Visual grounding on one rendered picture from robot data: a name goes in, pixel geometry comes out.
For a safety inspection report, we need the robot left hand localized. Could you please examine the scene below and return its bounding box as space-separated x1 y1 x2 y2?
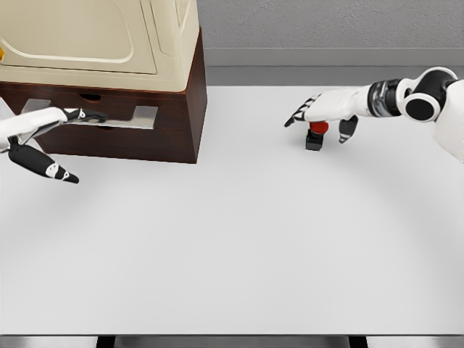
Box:
0 107 109 185

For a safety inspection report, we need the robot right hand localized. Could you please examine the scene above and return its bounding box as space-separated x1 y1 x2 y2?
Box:
283 86 365 144

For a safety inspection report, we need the red button switch black base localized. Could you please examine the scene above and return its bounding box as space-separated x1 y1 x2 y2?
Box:
304 121 330 152

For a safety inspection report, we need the brown drawer with silver handle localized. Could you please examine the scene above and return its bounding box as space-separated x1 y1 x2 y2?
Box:
0 83 189 131

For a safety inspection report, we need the plain brown wooden drawer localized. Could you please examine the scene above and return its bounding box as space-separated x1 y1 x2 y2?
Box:
34 123 190 162

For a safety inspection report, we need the brown wooden drawer cabinet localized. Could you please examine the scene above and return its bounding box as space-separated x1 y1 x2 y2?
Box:
0 27 208 165

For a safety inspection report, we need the cream boxy appliance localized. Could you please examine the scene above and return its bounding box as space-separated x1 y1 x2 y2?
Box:
0 0 200 94

